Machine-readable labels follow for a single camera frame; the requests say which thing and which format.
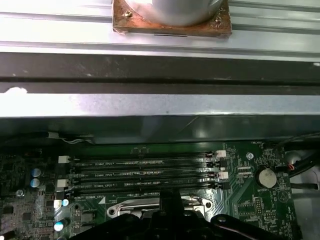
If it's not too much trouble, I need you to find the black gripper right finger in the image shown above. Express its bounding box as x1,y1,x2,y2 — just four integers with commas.
170,191,281,240

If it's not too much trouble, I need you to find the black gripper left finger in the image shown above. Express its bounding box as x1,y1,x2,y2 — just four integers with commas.
97,191,171,240

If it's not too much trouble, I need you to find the silver CPU locking lever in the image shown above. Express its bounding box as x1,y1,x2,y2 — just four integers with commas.
181,195,202,204

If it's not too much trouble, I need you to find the CPU socket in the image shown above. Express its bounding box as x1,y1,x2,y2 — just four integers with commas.
106,193,214,220

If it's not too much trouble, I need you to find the black RAM slot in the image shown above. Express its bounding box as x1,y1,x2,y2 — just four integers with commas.
57,161,228,176
56,183,230,199
57,171,230,188
57,149,228,165

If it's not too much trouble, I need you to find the green motherboard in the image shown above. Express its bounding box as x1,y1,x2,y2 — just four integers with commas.
0,141,302,240

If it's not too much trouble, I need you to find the silver coin battery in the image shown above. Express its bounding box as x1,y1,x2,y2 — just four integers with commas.
257,167,277,188

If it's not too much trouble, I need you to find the black PC case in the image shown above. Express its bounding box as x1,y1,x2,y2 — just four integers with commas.
0,51,320,240

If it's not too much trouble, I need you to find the black cable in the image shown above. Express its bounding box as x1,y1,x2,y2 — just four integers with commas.
292,156,320,174
291,183,320,191

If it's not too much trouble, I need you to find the square brown base plate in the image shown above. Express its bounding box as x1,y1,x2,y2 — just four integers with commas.
111,0,232,39

